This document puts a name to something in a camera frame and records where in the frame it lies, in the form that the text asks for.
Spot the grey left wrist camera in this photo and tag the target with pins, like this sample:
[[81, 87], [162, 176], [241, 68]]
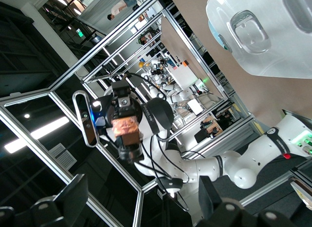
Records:
[[86, 129]]

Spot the person in white shirt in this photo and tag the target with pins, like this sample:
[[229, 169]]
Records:
[[115, 11]]

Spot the white lidded lunch box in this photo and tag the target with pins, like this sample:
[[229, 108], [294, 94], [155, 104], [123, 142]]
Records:
[[280, 53]]

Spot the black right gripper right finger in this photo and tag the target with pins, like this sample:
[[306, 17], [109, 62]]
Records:
[[219, 214]]

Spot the aluminium cage frame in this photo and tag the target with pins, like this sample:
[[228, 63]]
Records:
[[109, 40]]

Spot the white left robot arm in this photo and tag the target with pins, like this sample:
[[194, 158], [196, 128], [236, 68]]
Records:
[[207, 168]]

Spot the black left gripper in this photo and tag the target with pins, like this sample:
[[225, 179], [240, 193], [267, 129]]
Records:
[[136, 109]]

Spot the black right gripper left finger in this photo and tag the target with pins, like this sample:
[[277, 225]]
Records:
[[61, 207]]

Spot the green exit sign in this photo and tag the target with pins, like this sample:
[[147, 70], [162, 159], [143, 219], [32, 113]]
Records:
[[80, 33]]

